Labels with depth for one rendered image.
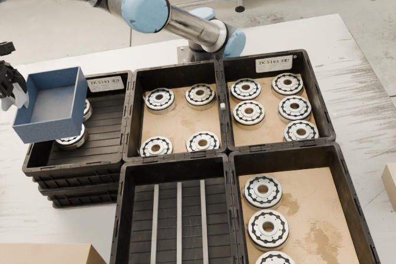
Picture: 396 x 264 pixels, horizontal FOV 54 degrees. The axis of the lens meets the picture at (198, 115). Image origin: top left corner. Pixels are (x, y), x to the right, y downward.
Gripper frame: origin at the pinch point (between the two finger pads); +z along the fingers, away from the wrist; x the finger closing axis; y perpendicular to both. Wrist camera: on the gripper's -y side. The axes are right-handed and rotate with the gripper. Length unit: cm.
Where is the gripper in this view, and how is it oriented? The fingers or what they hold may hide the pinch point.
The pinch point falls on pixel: (23, 102)
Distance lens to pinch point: 113.2
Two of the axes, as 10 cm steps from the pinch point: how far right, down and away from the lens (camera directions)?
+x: 9.7, -1.9, -1.2
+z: 2.2, 6.5, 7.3
